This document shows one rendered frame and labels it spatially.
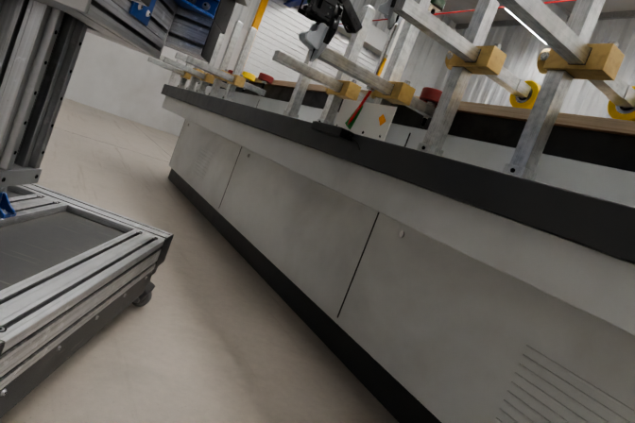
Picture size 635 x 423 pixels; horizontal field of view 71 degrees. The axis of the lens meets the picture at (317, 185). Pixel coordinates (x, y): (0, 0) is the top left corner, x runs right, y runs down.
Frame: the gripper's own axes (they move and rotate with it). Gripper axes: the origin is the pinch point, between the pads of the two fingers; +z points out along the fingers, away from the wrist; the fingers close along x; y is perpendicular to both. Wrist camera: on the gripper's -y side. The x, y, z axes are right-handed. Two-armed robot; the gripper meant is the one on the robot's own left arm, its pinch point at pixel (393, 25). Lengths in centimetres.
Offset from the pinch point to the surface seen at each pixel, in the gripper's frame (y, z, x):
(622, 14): 99, -391, -802
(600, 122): -54, 11, -8
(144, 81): 694, 32, -333
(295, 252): 33, 80, -42
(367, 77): -1.5, 16.6, 4.4
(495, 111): -29.1, 12.4, -17.6
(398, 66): -1.8, 8.6, -7.4
